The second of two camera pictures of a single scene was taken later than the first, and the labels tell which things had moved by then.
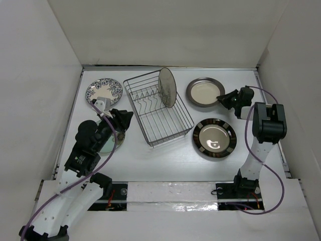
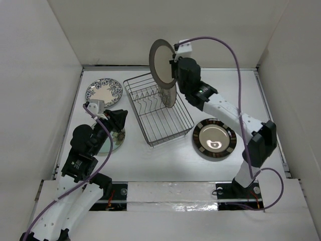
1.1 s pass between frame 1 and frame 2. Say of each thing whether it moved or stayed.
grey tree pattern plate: stayed
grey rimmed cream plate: moved
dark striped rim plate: stayed
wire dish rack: stayed
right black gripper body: moved
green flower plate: stayed
